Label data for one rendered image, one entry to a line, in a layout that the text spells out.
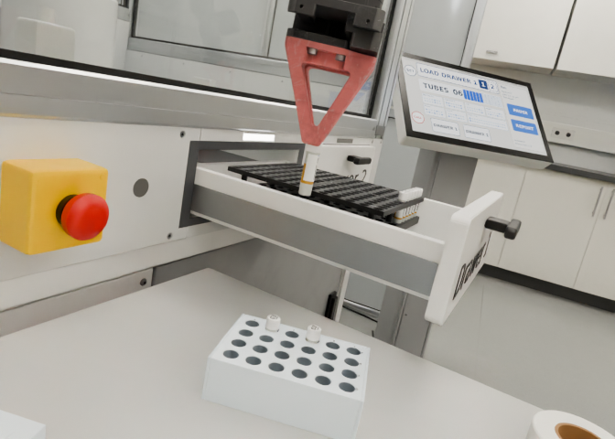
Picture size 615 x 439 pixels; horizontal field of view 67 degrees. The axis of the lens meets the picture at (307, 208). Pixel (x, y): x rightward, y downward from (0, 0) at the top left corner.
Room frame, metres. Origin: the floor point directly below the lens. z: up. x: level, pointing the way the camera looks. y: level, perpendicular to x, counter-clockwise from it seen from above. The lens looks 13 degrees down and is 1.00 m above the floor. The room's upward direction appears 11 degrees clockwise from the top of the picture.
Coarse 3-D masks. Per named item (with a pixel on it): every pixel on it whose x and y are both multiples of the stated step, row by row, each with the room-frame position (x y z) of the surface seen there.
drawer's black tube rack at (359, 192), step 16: (256, 176) 0.59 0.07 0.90; (272, 176) 0.60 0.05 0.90; (288, 176) 0.63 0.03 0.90; (320, 176) 0.68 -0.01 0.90; (336, 176) 0.71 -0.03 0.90; (288, 192) 0.65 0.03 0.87; (320, 192) 0.55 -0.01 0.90; (336, 192) 0.57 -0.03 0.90; (352, 192) 0.60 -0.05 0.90; (368, 192) 0.61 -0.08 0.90; (384, 192) 0.65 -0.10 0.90; (336, 208) 0.61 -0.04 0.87; (352, 208) 0.63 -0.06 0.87; (368, 208) 0.52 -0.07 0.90; (400, 224) 0.59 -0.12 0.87
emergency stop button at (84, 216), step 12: (72, 204) 0.35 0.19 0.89; (84, 204) 0.36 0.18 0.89; (96, 204) 0.37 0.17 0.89; (72, 216) 0.35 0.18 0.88; (84, 216) 0.36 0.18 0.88; (96, 216) 0.37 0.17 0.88; (108, 216) 0.38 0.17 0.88; (72, 228) 0.35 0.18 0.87; (84, 228) 0.36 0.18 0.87; (96, 228) 0.37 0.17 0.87; (84, 240) 0.36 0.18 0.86
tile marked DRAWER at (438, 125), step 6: (432, 120) 1.36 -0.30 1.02; (438, 120) 1.37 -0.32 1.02; (444, 120) 1.38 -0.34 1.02; (432, 126) 1.35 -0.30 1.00; (438, 126) 1.36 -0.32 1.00; (444, 126) 1.37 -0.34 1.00; (450, 126) 1.38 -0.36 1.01; (456, 126) 1.39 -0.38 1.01; (438, 132) 1.35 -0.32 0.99; (444, 132) 1.35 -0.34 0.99; (450, 132) 1.36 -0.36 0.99; (456, 132) 1.37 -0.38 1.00
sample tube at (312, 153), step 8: (312, 152) 0.37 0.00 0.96; (320, 152) 0.37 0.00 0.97; (312, 160) 0.37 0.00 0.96; (304, 168) 0.37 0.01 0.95; (312, 168) 0.37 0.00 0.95; (304, 176) 0.37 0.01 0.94; (312, 176) 0.37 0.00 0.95; (304, 184) 0.37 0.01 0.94; (312, 184) 0.37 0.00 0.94; (304, 192) 0.37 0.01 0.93
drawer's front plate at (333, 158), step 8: (328, 152) 0.87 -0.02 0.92; (336, 152) 0.90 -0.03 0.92; (344, 152) 0.94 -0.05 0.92; (352, 152) 0.98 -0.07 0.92; (360, 152) 1.01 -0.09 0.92; (368, 152) 1.06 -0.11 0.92; (320, 160) 0.85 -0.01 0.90; (328, 160) 0.88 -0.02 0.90; (336, 160) 0.91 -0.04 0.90; (344, 160) 0.95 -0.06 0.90; (320, 168) 0.85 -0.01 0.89; (328, 168) 0.88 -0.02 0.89; (336, 168) 0.92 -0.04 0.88; (344, 168) 0.95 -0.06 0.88; (352, 168) 0.99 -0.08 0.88; (360, 168) 1.03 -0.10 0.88; (368, 168) 1.08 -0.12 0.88; (360, 176) 1.04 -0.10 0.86; (368, 176) 1.09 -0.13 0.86
